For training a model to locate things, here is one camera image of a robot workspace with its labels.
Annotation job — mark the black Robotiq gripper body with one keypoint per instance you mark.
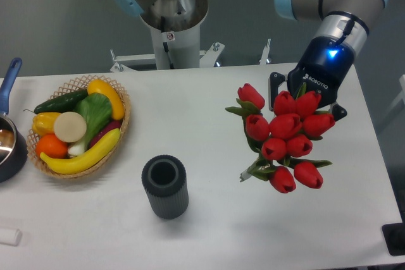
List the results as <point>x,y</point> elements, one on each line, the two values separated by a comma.
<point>322,68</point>

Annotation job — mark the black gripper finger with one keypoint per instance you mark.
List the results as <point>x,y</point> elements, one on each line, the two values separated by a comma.
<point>337,111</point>
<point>274,82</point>

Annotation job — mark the red tulip bouquet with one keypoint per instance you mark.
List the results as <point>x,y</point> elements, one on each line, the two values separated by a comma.
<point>283,143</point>

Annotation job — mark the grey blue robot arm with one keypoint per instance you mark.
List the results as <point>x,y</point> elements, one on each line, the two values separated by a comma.
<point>345,26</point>

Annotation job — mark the black device at edge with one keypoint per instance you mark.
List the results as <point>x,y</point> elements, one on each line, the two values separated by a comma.
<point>394,238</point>

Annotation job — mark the dark grey ribbed vase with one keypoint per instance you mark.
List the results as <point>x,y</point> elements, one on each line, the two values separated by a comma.
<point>164,179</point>

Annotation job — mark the purple eggplant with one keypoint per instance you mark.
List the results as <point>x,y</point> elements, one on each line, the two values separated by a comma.
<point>110,126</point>

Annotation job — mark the yellow squash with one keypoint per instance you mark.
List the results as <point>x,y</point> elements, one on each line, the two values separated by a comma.
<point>104,88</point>

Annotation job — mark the green bok choy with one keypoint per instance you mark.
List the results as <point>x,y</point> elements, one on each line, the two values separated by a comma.
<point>96,110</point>

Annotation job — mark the green cucumber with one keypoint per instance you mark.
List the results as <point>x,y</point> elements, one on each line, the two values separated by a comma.
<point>60,104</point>

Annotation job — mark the woven wicker basket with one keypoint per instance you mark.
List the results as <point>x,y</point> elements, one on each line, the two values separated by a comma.
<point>79,83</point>

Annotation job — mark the beige round disc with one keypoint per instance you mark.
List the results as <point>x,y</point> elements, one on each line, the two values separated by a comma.
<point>70,127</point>

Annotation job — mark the yellow plastic banana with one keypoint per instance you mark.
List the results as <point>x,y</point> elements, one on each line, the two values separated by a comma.
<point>86,160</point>

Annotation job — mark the orange fruit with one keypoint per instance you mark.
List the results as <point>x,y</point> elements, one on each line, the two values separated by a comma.
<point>52,146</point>

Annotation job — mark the yellow bell pepper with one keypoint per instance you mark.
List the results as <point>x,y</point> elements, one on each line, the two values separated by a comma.
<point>43,123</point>

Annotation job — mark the white cylinder object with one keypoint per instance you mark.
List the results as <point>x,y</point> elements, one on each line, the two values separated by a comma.
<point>10,236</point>

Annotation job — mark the white frame at right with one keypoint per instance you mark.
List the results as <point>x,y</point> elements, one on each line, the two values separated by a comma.
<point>394,108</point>

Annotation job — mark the white metal base frame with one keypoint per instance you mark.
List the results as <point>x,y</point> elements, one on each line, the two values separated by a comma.
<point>207,59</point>

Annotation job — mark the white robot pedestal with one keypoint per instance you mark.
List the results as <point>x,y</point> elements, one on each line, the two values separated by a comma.
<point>175,32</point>

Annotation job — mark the blue handled saucepan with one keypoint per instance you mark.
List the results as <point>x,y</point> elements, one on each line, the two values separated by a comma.
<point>13,145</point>

